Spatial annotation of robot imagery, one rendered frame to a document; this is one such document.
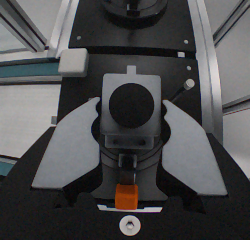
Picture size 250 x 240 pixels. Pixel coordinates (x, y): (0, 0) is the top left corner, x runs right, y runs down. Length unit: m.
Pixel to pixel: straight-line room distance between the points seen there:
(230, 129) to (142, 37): 0.31
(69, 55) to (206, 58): 0.25
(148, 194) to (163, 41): 0.26
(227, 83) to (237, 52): 0.12
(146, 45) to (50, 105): 0.22
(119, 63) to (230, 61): 0.34
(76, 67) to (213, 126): 0.25
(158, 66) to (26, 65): 0.27
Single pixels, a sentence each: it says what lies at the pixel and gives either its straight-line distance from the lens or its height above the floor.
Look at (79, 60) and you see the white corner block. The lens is 0.26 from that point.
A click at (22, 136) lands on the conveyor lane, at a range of 0.36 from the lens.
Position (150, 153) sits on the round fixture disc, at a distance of 0.22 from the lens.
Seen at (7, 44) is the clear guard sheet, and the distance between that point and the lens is 0.38.
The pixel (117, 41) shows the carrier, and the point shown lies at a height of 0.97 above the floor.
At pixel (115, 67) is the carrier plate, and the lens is 0.26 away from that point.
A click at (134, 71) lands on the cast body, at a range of 0.16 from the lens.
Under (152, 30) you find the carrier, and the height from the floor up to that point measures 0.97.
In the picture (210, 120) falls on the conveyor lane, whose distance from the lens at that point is 0.29.
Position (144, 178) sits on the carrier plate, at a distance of 0.24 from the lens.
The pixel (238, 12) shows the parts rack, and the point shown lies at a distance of 0.34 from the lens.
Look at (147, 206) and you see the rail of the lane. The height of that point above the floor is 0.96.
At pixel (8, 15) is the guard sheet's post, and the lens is 0.27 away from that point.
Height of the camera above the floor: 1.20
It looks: 81 degrees down
